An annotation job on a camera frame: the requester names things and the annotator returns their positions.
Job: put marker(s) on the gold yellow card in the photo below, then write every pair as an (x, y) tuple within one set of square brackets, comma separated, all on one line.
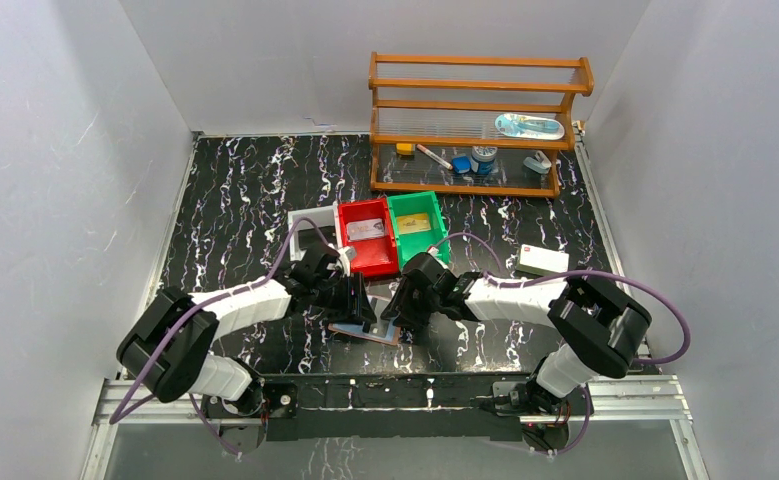
[(413, 223)]

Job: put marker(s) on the white box red label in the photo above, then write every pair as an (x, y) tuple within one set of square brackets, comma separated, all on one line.
[(541, 261)]

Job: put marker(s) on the red white marker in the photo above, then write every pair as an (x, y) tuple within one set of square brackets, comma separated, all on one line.
[(436, 158)]

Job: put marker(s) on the grey stapler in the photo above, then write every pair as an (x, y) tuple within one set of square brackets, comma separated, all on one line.
[(538, 163)]

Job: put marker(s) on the black card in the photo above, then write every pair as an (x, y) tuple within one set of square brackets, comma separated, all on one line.
[(309, 237)]

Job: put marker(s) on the clear blister package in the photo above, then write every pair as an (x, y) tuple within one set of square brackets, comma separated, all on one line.
[(523, 126)]

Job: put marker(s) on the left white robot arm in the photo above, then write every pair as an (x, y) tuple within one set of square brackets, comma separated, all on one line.
[(168, 348)]

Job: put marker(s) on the blue small block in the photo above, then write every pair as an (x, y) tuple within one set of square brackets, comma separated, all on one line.
[(461, 164)]

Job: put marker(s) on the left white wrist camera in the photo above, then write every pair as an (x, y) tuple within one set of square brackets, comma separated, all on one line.
[(346, 257)]

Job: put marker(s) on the white plastic bin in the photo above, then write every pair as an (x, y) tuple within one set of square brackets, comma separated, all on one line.
[(316, 218)]

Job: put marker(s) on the yellow small block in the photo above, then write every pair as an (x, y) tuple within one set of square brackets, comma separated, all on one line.
[(405, 149)]

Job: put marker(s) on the green plastic bin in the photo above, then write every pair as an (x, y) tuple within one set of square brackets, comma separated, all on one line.
[(408, 246)]

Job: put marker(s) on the red plastic bin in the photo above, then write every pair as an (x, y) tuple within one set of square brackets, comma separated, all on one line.
[(375, 257)]

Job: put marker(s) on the white silver card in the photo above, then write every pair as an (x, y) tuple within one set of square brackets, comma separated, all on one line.
[(368, 229)]

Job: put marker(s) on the wooden shelf rack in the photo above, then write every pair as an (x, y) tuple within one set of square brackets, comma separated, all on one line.
[(449, 104)]

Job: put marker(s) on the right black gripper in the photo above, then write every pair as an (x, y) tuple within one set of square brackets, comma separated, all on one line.
[(401, 303)]

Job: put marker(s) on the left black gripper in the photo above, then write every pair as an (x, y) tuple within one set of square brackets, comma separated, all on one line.
[(347, 301)]

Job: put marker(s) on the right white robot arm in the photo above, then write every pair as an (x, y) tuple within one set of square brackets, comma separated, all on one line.
[(601, 326)]

